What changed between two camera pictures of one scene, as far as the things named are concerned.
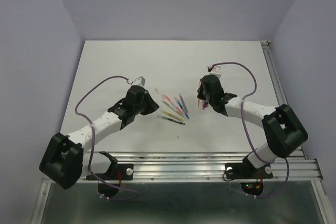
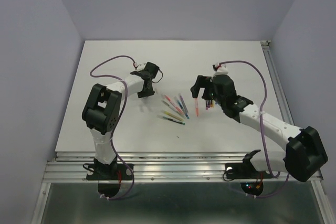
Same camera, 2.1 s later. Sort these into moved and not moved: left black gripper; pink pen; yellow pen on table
Moved: left black gripper
Not moved: yellow pen on table; pink pen
